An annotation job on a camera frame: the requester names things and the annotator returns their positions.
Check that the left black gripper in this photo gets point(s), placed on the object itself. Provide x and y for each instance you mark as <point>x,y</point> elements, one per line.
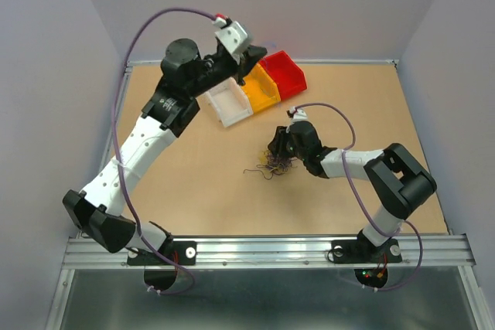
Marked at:
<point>250,57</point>

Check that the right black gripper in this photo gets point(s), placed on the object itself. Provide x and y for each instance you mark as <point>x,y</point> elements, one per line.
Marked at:
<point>278,143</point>

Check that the yellow plastic bin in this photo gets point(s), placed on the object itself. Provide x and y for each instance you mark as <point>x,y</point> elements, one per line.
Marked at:
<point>260,89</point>

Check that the white plastic bin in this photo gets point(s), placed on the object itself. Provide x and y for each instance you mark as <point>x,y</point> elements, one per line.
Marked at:
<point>229,102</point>

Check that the red plastic bin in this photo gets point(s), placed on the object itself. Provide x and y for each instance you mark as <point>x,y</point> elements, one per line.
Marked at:
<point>287,75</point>

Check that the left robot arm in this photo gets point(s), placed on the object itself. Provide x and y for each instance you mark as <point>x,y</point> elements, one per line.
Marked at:
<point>164,118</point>

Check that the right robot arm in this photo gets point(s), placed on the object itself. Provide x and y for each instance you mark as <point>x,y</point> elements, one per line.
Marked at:
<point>401,183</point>

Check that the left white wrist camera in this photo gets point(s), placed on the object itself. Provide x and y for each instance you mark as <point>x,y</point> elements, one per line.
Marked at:
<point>232,35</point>

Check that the aluminium back rail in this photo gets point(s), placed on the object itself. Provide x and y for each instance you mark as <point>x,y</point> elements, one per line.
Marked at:
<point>390,62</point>

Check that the aluminium rail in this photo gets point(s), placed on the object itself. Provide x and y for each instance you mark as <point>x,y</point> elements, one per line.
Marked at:
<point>116,113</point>
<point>262,252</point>
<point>390,62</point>

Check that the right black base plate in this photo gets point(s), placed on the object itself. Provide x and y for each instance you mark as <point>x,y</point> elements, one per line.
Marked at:
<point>363,252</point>

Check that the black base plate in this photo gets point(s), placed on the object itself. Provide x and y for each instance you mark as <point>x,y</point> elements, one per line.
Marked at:
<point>182,252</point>
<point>363,252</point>

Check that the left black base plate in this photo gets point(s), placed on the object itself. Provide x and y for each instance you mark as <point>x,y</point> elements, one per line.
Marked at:
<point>182,252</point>

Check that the aluminium left side rail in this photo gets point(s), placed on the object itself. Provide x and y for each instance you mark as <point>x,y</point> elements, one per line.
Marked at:
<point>116,113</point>

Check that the aluminium front rail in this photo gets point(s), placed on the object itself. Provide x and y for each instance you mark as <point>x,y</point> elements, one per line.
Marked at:
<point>262,252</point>

